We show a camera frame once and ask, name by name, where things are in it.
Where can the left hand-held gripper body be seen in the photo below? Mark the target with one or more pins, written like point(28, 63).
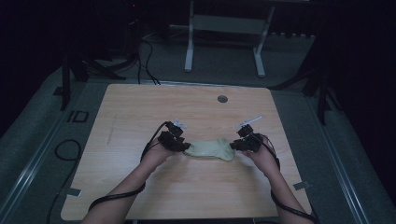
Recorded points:
point(170, 138)

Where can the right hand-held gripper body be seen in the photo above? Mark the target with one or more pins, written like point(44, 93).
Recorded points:
point(249, 140)

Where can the beige sock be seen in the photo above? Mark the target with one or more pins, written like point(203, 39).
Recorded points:
point(208, 150)

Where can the person's left hand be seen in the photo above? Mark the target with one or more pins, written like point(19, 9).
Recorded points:
point(155, 155)

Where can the person's right hand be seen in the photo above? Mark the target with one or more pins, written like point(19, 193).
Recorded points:
point(263, 158)

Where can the round grey table grommet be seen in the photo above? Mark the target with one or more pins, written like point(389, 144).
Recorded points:
point(222, 99)

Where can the grey tape piece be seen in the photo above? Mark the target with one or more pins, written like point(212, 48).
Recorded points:
point(74, 192)
point(301, 185)

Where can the black metal stand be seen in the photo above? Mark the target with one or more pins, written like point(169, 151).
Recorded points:
point(323, 93)
point(66, 81)

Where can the black power strip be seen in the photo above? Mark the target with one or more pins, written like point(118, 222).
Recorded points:
point(292, 34)

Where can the dark computer tower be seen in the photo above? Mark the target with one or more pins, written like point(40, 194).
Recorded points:
point(134, 28)

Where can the metal floor rail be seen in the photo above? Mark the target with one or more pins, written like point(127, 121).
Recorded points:
point(339, 168)
point(28, 174)

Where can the white metal desk frame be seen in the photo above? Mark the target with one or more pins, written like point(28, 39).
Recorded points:
point(227, 24)

